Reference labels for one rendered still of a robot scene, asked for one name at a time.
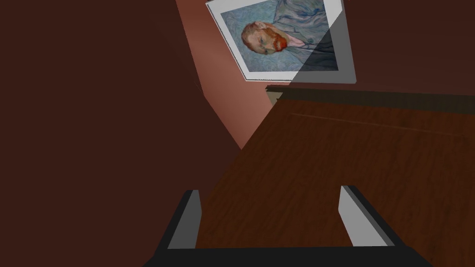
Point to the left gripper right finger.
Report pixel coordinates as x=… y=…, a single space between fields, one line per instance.
x=362 y=222

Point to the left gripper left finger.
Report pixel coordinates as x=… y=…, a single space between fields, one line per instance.
x=184 y=222

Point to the framed portrait painting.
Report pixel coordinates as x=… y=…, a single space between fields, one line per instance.
x=278 y=37

